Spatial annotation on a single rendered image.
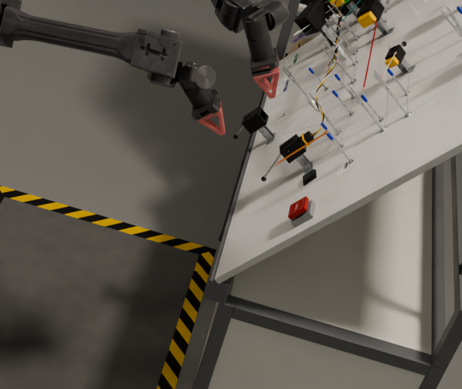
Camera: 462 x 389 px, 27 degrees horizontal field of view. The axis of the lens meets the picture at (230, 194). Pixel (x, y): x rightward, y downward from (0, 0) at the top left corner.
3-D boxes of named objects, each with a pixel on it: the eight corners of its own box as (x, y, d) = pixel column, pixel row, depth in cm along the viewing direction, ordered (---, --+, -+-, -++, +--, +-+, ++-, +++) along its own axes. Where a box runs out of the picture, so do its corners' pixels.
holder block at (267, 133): (248, 149, 292) (227, 126, 288) (280, 130, 286) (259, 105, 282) (246, 157, 288) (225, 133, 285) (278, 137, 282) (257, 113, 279)
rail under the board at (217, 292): (204, 298, 245) (209, 279, 241) (268, 79, 340) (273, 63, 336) (224, 304, 245) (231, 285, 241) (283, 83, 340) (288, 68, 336)
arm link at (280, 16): (219, 23, 239) (226, -5, 233) (248, 5, 246) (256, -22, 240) (255, 50, 236) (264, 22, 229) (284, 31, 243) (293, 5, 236)
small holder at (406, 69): (422, 52, 257) (406, 32, 255) (412, 73, 252) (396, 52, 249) (408, 59, 260) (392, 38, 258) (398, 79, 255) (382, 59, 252)
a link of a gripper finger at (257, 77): (285, 87, 244) (277, 53, 239) (285, 98, 237) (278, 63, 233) (258, 93, 245) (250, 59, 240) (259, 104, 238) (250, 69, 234)
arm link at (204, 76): (156, 47, 237) (148, 82, 238) (177, 49, 227) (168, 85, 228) (198, 59, 243) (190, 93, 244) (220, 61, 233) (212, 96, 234)
